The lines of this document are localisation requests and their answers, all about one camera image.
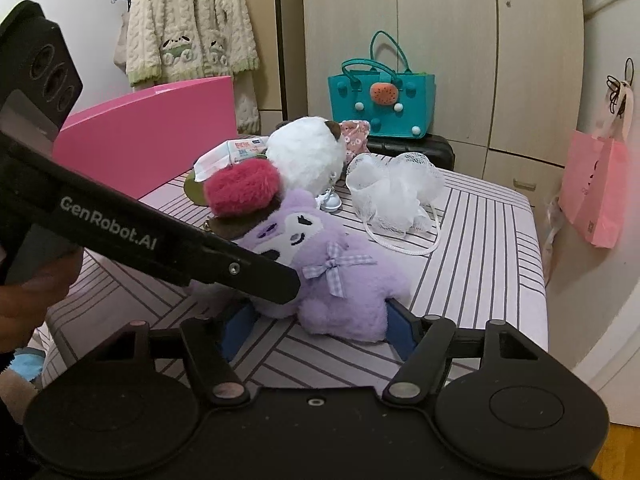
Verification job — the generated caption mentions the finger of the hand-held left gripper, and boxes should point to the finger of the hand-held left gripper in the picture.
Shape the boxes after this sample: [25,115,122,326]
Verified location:
[187,237,302,306]

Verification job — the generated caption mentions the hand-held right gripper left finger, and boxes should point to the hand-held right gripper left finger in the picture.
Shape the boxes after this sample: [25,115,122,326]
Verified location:
[107,301,261,407]

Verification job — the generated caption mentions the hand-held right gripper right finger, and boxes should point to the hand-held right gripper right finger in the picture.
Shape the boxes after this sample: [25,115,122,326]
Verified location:
[382,299,551,404]

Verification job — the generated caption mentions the purple plush toy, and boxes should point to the purple plush toy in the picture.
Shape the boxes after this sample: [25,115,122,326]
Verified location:
[190,187,413,343]

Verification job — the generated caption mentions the pink storage box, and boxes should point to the pink storage box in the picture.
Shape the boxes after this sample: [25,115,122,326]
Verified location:
[52,76,236,201]

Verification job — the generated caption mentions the white round plush toy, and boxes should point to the white round plush toy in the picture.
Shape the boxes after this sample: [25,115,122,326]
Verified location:
[265,116,347,198]

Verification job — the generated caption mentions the person's left hand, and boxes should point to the person's left hand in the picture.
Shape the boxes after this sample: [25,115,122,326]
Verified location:
[0,249,84,357]

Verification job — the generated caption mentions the red and brown plush toy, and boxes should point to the red and brown plush toy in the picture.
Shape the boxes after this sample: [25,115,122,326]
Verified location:
[182,160,286,240]

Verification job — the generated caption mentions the wet wipes pack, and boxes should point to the wet wipes pack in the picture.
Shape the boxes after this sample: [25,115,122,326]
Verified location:
[194,137,271,183]

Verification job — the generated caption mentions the white mesh bath pouf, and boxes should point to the white mesh bath pouf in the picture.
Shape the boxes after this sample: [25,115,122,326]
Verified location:
[345,152,446,256]

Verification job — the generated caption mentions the light blue fuzzy cloth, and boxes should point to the light blue fuzzy cloth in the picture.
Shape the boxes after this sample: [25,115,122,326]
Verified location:
[7,349,47,378]

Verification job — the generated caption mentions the pink floral cloth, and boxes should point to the pink floral cloth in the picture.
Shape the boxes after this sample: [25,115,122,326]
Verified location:
[340,119,371,166]

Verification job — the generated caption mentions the black suitcase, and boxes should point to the black suitcase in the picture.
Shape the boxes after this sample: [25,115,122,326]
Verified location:
[365,135,456,171]

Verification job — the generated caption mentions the clear plastic bag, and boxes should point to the clear plastic bag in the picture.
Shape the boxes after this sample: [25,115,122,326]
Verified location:
[544,199,567,263]

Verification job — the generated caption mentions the teal felt handbag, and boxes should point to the teal felt handbag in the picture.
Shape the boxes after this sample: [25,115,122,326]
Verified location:
[327,30,436,140]

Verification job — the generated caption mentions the pink paper bag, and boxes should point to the pink paper bag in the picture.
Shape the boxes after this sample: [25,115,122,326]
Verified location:
[557,110,630,250]

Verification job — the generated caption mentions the cream knitted cardigan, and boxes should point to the cream knitted cardigan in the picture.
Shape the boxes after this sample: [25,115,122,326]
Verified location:
[125,0,262,133]

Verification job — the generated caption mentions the beige wardrobe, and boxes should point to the beige wardrobe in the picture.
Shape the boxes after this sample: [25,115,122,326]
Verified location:
[272,0,586,211]

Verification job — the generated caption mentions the black hair ties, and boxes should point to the black hair ties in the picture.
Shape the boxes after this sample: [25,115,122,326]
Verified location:
[606,57,636,116]

